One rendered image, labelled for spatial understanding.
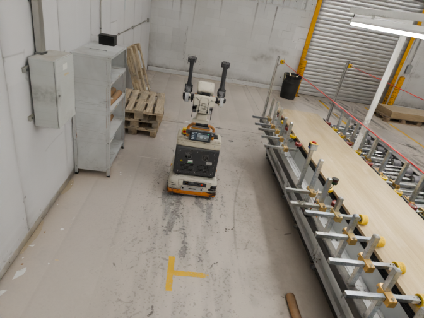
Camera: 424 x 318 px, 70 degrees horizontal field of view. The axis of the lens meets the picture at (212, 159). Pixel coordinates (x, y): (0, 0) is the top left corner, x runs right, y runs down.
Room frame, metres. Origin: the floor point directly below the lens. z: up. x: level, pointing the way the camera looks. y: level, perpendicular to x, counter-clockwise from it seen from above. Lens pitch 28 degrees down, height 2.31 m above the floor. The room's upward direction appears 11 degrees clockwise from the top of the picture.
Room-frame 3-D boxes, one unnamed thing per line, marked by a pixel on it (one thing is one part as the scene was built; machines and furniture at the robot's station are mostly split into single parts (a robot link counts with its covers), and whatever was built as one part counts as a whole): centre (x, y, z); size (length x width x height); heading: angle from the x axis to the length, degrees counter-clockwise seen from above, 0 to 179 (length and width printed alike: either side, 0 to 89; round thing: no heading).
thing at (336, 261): (1.55, -1.12, 0.95); 0.50 x 0.04 x 0.04; 97
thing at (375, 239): (1.59, -1.13, 0.93); 0.04 x 0.04 x 0.48; 7
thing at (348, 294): (1.30, -1.15, 0.95); 0.50 x 0.04 x 0.04; 97
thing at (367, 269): (1.57, -1.13, 0.95); 0.14 x 0.06 x 0.05; 7
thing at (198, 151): (3.47, 0.21, 0.59); 0.55 x 0.34 x 0.83; 96
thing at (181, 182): (3.24, 0.16, 0.23); 0.41 x 0.02 x 0.08; 96
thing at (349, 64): (5.01, -1.81, 1.25); 0.15 x 0.08 x 1.10; 7
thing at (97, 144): (3.78, 1.57, 0.78); 0.90 x 0.45 x 1.55; 7
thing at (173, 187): (3.57, 0.22, 0.16); 0.67 x 0.64 x 0.25; 6
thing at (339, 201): (2.09, -1.06, 0.86); 0.04 x 0.04 x 0.48; 7
